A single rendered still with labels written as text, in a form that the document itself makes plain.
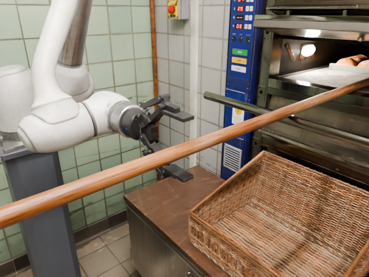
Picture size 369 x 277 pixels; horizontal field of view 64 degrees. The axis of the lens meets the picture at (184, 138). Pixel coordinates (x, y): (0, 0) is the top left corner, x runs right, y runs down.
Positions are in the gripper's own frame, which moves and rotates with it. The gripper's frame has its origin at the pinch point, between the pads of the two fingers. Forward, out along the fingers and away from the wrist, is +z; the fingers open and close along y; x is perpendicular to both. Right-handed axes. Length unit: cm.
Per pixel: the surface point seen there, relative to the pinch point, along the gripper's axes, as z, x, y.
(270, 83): -32, -77, 3
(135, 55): -124, -64, 0
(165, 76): -112, -78, 13
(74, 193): 1.5, 24.0, -0.1
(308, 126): 6.5, -38.9, 2.8
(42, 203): 1.3, 28.7, -0.4
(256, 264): 4, -27, 47
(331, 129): 12.4, -39.2, 2.1
